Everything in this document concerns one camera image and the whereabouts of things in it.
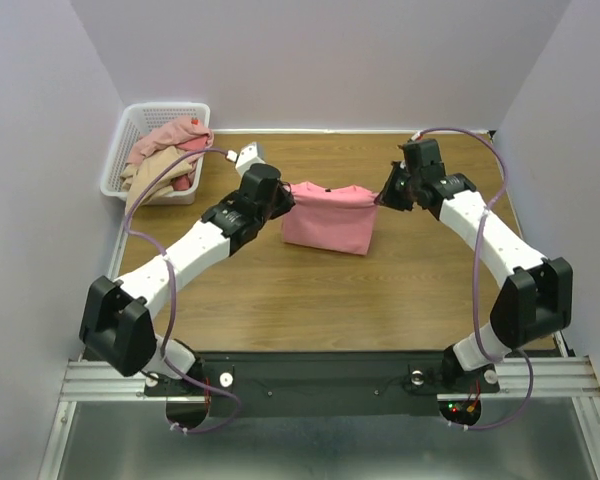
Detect bright pink t shirt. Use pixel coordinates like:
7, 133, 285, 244
281, 182, 378, 256

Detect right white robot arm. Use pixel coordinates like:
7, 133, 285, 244
375, 133, 574, 390

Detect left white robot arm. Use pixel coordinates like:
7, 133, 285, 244
79, 163, 294, 399

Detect red t shirt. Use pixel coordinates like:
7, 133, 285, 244
172, 116, 214, 191

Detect dusty pink t shirt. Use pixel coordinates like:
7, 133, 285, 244
125, 115, 215, 165

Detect beige t shirt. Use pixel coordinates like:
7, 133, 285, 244
120, 146, 197, 213

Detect white plastic laundry basket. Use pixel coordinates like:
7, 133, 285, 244
100, 101, 211, 203

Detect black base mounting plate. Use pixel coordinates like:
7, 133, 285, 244
144, 351, 501, 420

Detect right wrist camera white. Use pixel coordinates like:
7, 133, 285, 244
409, 131, 424, 142

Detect aluminium frame rail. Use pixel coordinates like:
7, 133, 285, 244
59, 357, 156, 402

